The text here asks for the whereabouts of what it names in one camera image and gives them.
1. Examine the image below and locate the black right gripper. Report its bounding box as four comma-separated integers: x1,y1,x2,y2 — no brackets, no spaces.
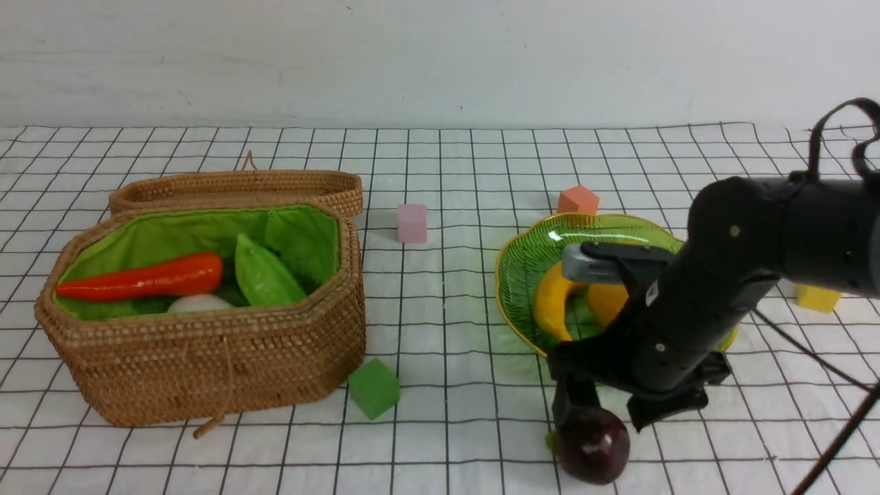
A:
548,241,780,432

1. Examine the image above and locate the purple toy mangosteen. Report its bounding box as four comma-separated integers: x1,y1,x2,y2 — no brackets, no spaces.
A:
550,407,630,485

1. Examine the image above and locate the orange toy mango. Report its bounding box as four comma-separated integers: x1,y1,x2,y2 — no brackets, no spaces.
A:
586,284,628,328

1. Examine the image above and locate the yellow toy banana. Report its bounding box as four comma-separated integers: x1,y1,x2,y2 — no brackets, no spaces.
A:
532,262,586,342

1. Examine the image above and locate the green toy vegetable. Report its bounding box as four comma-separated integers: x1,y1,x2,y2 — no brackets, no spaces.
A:
234,234,306,307

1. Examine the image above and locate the white toy radish with leaves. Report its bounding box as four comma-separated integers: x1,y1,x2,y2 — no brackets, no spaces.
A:
166,294,236,314

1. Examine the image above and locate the orange toy carrot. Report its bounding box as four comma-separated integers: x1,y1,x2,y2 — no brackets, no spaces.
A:
54,252,224,302

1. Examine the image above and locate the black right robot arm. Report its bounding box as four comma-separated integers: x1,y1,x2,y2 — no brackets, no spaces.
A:
547,177,879,430

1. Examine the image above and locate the white black grid tablecloth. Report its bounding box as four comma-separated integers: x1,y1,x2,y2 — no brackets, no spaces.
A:
1,123,864,494

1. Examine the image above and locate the green glass leaf plate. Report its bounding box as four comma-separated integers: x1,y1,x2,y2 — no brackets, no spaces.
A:
495,212,740,358

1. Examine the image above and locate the orange foam cube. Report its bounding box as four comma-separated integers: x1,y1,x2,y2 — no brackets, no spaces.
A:
556,185,600,215

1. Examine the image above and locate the green foam cube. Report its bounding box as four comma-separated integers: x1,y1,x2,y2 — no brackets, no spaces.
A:
348,358,400,420

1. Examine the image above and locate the yellow foam cube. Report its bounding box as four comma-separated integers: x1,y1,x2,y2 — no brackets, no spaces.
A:
795,284,842,314

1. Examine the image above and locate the pink foam cube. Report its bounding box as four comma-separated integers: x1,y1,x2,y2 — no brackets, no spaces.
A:
397,203,428,244

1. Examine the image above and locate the woven wicker basket green lining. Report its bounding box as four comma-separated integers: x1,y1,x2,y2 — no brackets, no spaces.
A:
34,199,366,439

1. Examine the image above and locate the woven wicker basket lid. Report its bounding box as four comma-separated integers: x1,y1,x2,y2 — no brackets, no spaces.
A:
108,153,364,217

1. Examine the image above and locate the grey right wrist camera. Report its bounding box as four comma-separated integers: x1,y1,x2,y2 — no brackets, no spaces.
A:
560,244,624,285

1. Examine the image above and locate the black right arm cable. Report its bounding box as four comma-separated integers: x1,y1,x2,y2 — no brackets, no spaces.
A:
753,98,880,495

